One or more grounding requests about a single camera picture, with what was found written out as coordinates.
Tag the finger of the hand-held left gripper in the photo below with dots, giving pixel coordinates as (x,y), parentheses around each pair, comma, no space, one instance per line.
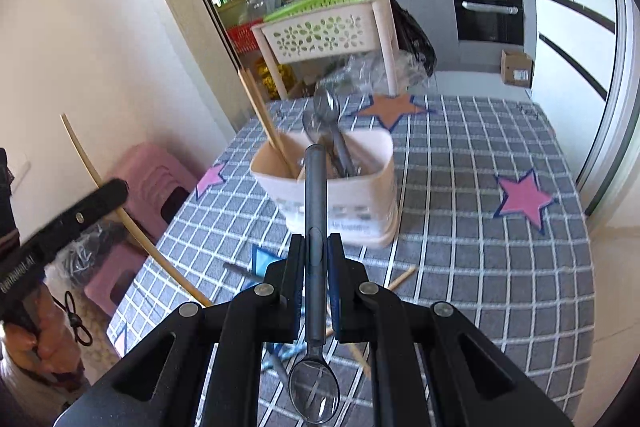
(80,217)

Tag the black plastic bag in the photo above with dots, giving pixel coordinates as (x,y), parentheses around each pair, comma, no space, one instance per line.
(415,42)

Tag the person's left hand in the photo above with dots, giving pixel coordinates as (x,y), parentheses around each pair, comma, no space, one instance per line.
(50,337)

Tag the cardboard box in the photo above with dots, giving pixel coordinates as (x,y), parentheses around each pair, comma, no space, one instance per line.
(517,68)

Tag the grey checked tablecloth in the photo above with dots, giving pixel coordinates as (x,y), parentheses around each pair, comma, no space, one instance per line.
(475,257)

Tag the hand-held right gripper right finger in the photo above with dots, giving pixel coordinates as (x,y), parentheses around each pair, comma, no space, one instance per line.
(332,302)

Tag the black trash bag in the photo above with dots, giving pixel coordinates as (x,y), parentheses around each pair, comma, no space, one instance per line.
(85,252)

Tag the red plastic basket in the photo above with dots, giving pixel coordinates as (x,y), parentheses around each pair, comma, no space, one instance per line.
(245,38)

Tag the pink plastic stool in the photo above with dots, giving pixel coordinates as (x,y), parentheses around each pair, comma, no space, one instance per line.
(107,292)

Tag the black built-in oven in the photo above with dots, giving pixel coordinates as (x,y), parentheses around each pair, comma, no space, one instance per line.
(487,24)

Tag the clear plastic bag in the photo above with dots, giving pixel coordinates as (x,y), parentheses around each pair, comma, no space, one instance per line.
(360,69)

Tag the white flower-hole basket rack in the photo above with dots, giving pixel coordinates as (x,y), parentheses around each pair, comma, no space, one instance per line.
(320,34)

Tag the white plastic utensil holder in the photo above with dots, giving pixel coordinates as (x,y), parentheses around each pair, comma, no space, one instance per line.
(350,202)

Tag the stack of pink stools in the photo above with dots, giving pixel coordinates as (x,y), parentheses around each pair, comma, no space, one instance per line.
(155,177)

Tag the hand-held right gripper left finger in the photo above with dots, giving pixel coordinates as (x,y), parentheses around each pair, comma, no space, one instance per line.
(299,297)

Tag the gold foil package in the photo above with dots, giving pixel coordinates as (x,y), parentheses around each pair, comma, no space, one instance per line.
(272,79)

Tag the white refrigerator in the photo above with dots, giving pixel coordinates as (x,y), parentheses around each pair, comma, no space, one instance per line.
(565,57)

